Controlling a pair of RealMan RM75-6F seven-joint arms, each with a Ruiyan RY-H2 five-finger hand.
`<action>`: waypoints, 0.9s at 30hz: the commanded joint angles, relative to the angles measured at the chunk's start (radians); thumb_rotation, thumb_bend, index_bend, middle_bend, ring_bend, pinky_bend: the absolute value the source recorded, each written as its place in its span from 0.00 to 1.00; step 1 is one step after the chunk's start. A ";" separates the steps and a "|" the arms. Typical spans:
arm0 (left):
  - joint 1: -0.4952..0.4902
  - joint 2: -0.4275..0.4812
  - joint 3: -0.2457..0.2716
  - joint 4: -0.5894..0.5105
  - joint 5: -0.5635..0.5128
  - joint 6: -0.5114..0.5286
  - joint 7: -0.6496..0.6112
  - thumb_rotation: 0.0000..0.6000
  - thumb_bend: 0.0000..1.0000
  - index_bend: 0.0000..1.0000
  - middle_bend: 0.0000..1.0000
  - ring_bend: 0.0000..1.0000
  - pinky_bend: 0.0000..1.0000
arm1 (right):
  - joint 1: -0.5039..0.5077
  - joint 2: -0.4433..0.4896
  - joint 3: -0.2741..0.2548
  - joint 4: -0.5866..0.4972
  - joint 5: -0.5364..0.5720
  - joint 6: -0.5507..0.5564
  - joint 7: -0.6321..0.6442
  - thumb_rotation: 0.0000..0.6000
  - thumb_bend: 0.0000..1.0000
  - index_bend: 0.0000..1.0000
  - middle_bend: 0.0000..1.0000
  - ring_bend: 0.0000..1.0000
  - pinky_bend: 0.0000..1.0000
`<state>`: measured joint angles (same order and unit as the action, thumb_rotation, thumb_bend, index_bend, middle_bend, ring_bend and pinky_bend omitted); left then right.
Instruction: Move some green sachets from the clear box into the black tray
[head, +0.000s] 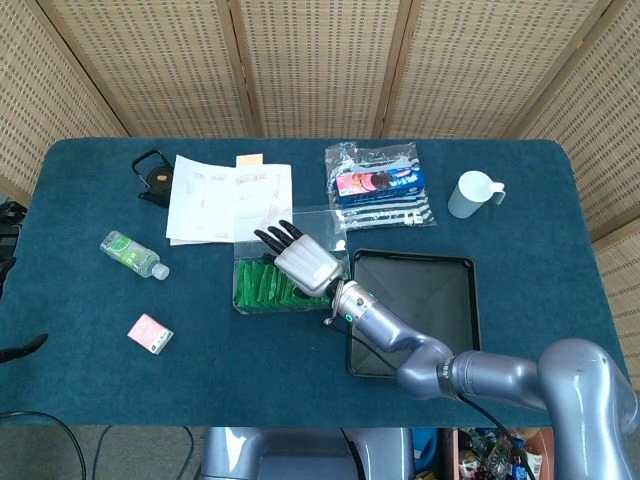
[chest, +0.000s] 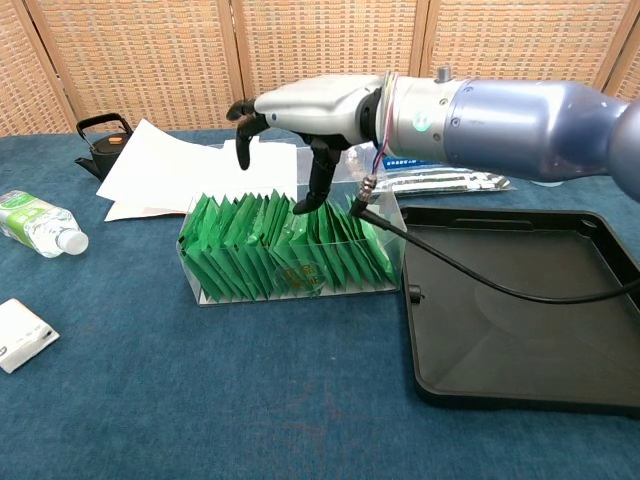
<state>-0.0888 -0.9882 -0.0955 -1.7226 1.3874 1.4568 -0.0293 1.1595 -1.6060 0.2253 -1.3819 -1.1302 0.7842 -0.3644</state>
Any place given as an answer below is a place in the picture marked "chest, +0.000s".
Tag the small black teapot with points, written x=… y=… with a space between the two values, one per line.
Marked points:
x=102 y=150

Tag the water bottle with green label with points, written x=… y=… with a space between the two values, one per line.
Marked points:
x=35 y=222

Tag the clear box of green packets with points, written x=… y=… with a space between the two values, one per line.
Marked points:
x=290 y=280

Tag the bamboo folding screen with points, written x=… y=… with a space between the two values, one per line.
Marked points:
x=150 y=55

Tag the green tea packets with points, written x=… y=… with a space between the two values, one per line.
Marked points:
x=240 y=250

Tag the black square plastic tray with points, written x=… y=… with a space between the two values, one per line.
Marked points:
x=520 y=340

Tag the clear bag with striped cloth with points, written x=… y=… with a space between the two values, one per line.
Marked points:
x=450 y=181

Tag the blue cookie box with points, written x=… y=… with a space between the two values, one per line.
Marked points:
x=402 y=161

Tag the blue carpet table cover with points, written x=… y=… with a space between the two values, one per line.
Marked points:
x=200 y=400

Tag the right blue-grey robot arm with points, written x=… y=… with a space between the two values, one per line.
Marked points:
x=510 y=125

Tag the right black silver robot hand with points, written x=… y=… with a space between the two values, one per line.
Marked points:
x=310 y=107

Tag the white paper sheets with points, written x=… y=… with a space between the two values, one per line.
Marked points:
x=165 y=165

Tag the small pink white box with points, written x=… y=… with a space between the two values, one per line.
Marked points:
x=20 y=332

